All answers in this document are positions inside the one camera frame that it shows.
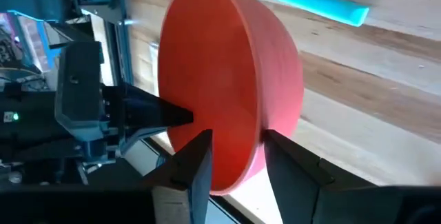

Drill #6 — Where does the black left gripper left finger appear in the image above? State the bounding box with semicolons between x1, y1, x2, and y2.
143;130;214;224

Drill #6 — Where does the turquoise handled spoon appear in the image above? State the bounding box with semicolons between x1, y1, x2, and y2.
220;0;370;28

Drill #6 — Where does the red plastic bowl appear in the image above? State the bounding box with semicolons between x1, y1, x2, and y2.
157;0;305;196

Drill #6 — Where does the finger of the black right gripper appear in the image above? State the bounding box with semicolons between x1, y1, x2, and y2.
115;126;170;158
103;82;194;130

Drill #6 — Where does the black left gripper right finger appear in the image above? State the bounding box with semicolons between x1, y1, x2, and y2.
263;130;376;224

